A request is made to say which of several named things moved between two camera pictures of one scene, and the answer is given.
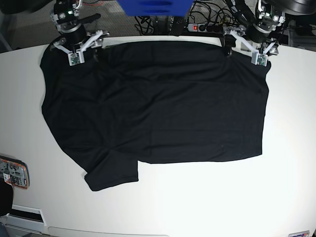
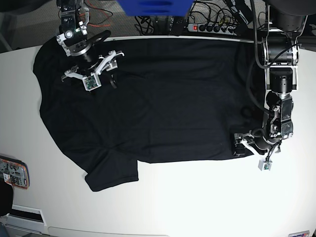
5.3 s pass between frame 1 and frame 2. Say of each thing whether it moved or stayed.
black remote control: stayed
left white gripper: moved
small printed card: stayed
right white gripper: moved
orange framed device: stayed
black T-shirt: stayed
